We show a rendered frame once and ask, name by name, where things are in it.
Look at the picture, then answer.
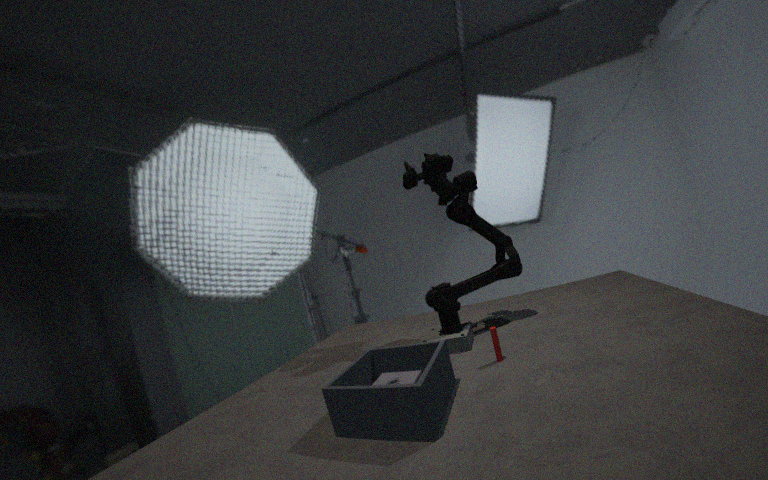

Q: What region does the dark red peg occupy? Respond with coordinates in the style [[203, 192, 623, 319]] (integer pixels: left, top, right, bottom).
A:
[[489, 327, 503, 362]]

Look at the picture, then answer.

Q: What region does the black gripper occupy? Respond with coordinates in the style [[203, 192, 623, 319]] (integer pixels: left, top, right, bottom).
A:
[[403, 155, 453, 193]]

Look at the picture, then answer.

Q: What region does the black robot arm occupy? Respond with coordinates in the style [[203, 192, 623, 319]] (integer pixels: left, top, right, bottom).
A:
[[421, 153, 522, 336]]

